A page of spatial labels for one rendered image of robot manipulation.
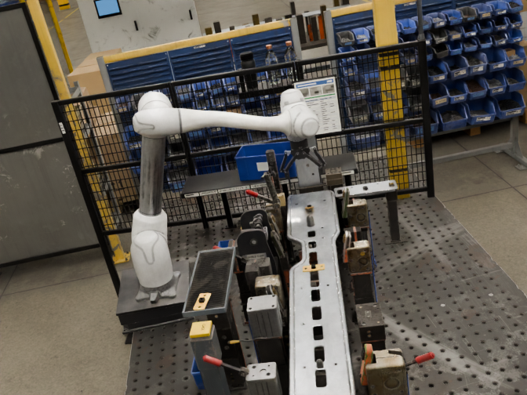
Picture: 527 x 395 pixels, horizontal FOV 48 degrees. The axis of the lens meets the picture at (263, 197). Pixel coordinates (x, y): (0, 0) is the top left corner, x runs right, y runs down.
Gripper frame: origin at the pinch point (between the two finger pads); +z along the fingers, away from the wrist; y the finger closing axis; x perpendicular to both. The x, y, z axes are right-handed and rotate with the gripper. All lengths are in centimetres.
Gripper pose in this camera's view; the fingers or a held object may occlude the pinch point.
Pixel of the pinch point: (305, 181)
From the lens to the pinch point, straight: 259.4
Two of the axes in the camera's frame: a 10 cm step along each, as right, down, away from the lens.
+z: 1.8, 8.9, 4.3
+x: 0.4, -4.4, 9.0
